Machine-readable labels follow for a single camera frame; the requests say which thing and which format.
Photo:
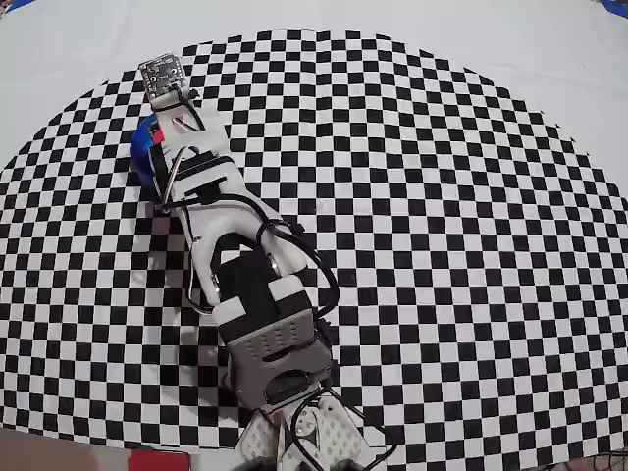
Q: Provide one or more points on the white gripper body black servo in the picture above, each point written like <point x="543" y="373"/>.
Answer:
<point x="212" y="129"/>

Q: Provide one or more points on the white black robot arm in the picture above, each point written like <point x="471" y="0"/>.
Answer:
<point x="230" y="221"/>

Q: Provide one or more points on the blue round box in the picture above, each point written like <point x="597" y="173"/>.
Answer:
<point x="142" y="152"/>

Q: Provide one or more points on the red flat box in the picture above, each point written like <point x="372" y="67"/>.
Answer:
<point x="159" y="462"/>

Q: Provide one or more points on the checkerboard printed white paper mat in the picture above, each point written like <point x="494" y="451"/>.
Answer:
<point x="441" y="196"/>

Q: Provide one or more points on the red white camera mount bracket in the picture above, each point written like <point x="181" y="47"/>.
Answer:
<point x="169" y="100"/>

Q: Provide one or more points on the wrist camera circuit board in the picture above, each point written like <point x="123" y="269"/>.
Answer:
<point x="163" y="73"/>

